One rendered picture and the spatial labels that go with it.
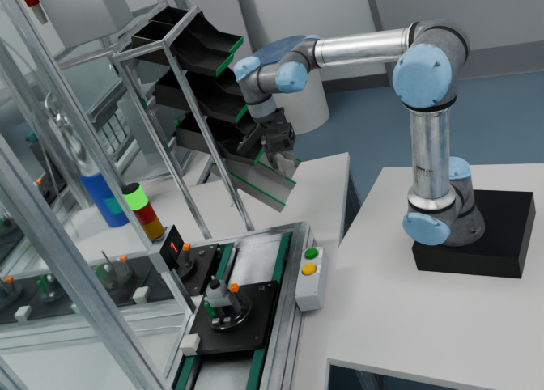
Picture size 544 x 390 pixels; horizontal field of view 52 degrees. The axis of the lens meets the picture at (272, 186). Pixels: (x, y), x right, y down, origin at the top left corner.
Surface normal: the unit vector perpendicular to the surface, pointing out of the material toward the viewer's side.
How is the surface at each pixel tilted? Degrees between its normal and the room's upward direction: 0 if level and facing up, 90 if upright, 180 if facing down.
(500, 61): 90
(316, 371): 0
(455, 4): 90
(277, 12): 90
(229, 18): 81
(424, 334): 0
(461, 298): 0
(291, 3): 90
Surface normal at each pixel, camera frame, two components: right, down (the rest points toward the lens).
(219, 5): -0.50, 0.46
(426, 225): -0.49, 0.70
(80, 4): -0.16, 0.56
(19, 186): 0.93, -0.19
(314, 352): -0.34, -0.81
